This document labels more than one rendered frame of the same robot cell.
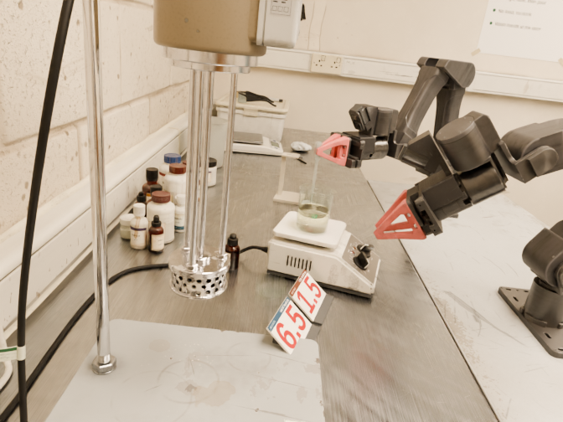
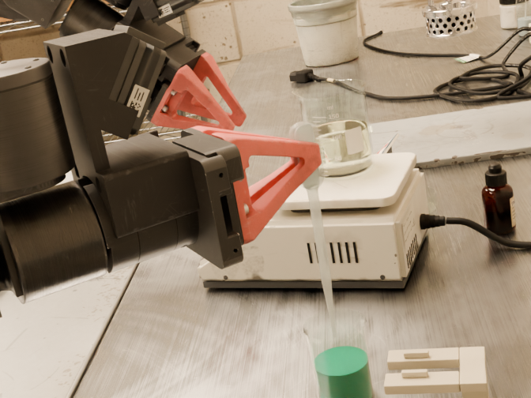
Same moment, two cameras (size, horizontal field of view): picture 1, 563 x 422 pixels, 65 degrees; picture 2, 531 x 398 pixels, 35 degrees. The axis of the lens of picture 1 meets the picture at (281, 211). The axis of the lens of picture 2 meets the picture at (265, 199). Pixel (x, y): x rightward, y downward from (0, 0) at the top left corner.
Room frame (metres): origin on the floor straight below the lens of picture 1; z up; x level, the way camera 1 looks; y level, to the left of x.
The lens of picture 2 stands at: (1.52, -0.02, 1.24)
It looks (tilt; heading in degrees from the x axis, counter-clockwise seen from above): 20 degrees down; 189
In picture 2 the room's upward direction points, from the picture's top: 10 degrees counter-clockwise
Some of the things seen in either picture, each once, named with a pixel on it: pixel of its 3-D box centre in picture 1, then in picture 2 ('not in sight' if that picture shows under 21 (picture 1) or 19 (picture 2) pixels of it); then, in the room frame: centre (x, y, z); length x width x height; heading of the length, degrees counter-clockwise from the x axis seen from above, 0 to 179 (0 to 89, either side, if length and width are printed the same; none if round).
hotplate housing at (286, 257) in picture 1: (321, 252); (323, 223); (0.77, -0.08, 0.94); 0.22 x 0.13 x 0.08; 76
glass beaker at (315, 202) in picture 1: (315, 210); (334, 132); (0.76, -0.06, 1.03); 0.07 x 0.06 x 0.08; 74
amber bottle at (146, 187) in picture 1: (152, 192); not in sight; (0.95, 0.30, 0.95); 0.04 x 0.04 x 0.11
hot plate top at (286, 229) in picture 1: (311, 228); (342, 179); (0.78, -0.06, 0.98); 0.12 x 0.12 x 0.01; 76
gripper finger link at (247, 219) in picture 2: (333, 151); (246, 170); (1.02, -0.10, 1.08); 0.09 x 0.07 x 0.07; 125
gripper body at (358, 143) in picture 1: (354, 149); (148, 208); (1.07, -0.16, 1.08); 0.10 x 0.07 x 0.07; 35
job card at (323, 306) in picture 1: (312, 295); not in sight; (0.64, -0.07, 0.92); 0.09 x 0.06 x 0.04; 164
